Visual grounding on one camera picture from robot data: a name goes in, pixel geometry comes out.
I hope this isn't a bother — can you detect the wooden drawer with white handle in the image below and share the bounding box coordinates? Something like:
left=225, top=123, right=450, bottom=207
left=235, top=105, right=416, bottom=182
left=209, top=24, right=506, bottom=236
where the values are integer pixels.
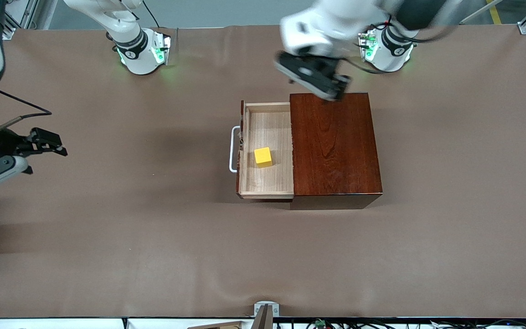
left=229, top=101, right=295, bottom=202

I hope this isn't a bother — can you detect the yellow block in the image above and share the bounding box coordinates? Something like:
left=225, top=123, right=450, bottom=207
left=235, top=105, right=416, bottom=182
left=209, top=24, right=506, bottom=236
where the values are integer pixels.
left=254, top=147, right=274, bottom=168

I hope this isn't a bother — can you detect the dark brown wooden cabinet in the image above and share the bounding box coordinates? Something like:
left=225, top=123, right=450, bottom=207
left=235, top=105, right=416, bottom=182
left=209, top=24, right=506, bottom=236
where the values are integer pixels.
left=289, top=92, right=384, bottom=211

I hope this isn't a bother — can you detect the brown table mat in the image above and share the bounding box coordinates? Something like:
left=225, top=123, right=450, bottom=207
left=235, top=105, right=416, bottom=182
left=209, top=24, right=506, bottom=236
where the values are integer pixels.
left=0, top=25, right=526, bottom=319

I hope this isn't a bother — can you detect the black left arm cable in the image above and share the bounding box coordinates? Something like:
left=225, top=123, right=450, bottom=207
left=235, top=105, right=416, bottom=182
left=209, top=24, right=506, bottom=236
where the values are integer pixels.
left=340, top=14, right=456, bottom=76

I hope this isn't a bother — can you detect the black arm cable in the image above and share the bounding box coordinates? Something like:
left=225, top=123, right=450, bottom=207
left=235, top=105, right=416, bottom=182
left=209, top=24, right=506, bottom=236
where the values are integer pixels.
left=0, top=87, right=53, bottom=133
left=340, top=14, right=456, bottom=76

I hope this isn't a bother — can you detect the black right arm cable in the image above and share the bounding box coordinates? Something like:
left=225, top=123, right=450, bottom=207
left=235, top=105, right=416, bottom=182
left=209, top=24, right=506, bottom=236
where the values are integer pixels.
left=0, top=87, right=53, bottom=133

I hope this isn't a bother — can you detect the thin aluminium frame bar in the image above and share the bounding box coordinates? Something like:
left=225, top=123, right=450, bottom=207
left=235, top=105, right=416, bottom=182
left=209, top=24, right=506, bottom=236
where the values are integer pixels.
left=458, top=0, right=505, bottom=26

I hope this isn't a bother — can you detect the black base cable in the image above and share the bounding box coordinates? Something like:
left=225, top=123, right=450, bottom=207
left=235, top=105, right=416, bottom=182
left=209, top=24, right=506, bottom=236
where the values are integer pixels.
left=141, top=0, right=162, bottom=29

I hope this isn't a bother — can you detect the grey metal clamp bracket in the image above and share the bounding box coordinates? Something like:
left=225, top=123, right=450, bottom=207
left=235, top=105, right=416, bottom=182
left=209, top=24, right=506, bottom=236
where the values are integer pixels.
left=254, top=301, right=280, bottom=318

